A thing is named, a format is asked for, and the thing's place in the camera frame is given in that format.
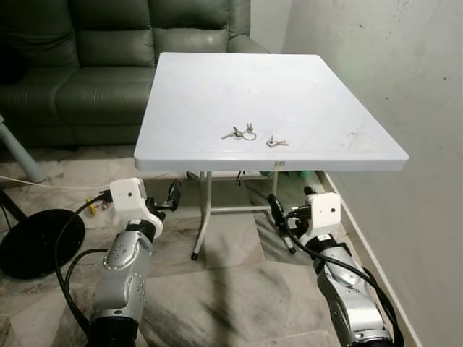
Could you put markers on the small silver key set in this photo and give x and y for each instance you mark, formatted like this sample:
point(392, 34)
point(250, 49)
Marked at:
point(273, 143)

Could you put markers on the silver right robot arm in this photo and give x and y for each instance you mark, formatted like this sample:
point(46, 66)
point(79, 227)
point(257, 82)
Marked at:
point(354, 303)

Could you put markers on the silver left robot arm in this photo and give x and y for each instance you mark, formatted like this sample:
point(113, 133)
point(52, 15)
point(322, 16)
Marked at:
point(123, 275)

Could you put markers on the green bottle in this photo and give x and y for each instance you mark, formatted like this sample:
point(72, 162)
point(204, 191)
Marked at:
point(307, 173)

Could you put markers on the yellow plug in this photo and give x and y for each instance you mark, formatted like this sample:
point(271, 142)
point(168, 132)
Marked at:
point(98, 207)

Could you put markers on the white folding table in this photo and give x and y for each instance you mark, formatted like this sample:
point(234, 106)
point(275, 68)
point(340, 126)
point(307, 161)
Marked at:
point(275, 94)

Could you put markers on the dark green leather sofa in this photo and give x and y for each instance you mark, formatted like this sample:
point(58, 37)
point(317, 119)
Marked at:
point(108, 72)

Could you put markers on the black round stand base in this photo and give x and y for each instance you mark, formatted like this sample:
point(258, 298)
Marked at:
point(36, 242)

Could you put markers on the grey metal pole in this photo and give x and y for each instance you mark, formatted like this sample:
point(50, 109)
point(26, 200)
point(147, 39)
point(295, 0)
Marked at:
point(22, 155)

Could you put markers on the thin black rod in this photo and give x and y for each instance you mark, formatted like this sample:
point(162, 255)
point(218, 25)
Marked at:
point(13, 204)

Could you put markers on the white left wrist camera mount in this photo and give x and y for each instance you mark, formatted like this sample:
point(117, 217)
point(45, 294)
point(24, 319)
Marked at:
point(129, 196)

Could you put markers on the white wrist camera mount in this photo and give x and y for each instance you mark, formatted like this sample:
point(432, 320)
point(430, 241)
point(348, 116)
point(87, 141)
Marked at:
point(129, 196)
point(324, 211)

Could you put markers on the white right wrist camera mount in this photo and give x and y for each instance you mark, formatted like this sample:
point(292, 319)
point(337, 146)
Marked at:
point(324, 211)

